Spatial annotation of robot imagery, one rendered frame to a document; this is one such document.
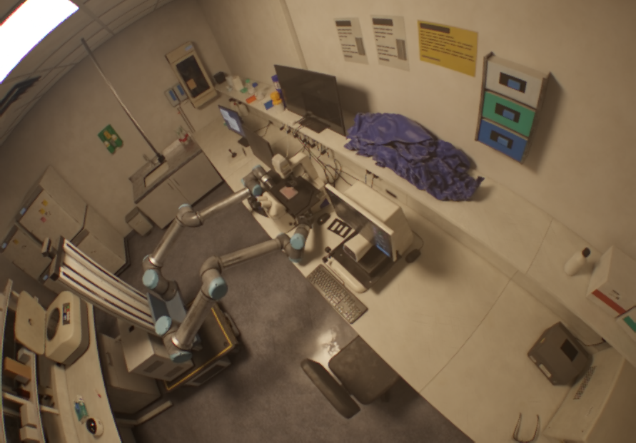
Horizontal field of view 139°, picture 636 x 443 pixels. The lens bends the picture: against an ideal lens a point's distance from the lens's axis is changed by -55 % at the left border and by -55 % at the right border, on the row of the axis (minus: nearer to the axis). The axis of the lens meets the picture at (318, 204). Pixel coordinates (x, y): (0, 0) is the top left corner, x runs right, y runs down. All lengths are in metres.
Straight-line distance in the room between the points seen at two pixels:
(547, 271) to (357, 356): 1.23
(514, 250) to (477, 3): 1.02
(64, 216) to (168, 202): 1.56
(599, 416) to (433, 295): 1.20
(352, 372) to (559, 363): 1.25
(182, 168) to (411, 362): 3.38
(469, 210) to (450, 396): 0.98
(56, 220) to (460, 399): 4.33
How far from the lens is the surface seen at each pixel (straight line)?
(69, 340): 2.75
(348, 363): 1.82
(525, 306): 1.77
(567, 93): 1.14
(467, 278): 1.70
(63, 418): 3.00
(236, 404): 2.65
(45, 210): 3.94
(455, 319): 1.60
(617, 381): 1.58
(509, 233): 1.30
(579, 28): 1.08
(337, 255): 1.64
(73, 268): 1.87
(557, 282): 1.29
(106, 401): 2.51
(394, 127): 1.47
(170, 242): 2.20
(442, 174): 1.33
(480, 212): 1.32
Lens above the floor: 2.27
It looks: 48 degrees down
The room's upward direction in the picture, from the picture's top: 22 degrees counter-clockwise
